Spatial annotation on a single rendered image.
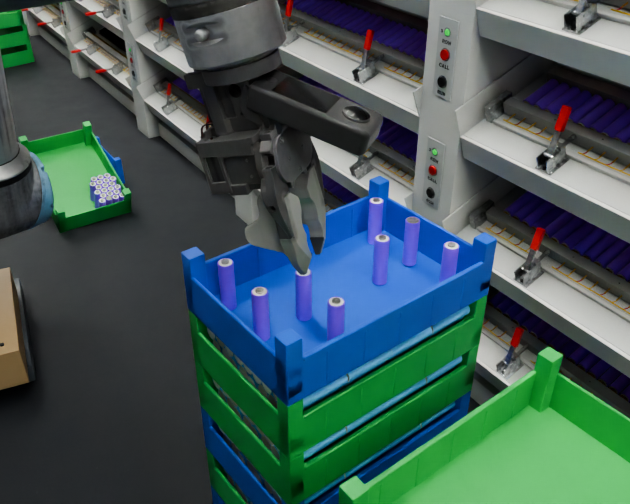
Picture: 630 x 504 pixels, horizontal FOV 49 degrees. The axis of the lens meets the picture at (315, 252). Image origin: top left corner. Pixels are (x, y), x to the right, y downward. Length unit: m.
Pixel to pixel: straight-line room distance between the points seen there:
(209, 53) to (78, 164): 1.56
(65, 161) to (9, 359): 0.89
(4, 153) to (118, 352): 0.46
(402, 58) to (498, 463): 0.78
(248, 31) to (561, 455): 0.53
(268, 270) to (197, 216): 1.10
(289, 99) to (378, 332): 0.27
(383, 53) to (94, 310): 0.85
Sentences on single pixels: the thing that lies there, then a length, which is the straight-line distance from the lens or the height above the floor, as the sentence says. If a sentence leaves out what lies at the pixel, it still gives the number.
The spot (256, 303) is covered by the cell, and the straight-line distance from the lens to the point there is 0.74.
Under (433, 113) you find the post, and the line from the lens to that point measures 1.17.
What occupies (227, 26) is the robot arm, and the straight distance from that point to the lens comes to 0.59.
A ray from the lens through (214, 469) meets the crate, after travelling 1.01.
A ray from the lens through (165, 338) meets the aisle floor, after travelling 1.55.
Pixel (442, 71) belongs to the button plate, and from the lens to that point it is 1.14.
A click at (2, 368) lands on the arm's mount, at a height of 0.11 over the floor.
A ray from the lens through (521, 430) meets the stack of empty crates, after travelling 0.82.
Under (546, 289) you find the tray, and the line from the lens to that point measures 1.14.
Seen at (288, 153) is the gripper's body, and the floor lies 0.71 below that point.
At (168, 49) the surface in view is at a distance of 2.18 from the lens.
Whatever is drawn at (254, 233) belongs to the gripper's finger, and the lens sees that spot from 0.68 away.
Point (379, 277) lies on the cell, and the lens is 0.85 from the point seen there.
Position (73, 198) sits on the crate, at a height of 0.04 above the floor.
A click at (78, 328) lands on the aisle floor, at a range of 1.63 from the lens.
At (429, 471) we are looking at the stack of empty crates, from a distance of 0.75.
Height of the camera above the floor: 0.99
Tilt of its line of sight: 34 degrees down
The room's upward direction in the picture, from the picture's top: straight up
